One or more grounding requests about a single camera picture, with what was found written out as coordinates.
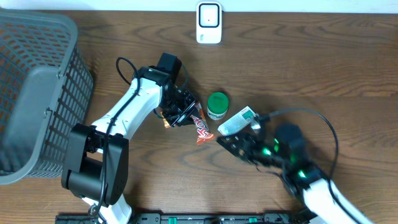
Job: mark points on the grey plastic basket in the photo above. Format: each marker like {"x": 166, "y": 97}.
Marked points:
{"x": 46, "y": 89}

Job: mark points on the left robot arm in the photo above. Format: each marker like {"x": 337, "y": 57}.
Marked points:
{"x": 96, "y": 163}

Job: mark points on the green lid jar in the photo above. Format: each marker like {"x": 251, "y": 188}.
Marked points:
{"x": 217, "y": 105}

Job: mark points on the orange tissue pack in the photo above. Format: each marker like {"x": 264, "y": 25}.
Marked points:
{"x": 166, "y": 123}

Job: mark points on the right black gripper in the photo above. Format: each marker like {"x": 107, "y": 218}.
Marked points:
{"x": 247, "y": 137}

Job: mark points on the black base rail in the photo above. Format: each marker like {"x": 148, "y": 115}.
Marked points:
{"x": 155, "y": 218}

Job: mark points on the orange snack bar wrapper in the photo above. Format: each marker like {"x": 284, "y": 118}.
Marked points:
{"x": 203, "y": 131}

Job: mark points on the white barcode scanner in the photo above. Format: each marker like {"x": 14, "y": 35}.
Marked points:
{"x": 209, "y": 22}

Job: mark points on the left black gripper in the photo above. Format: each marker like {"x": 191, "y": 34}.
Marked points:
{"x": 183, "y": 116}

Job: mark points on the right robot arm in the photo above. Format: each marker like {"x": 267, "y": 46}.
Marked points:
{"x": 300, "y": 175}

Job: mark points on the white green carton box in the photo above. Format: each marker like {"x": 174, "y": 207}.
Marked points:
{"x": 237, "y": 122}

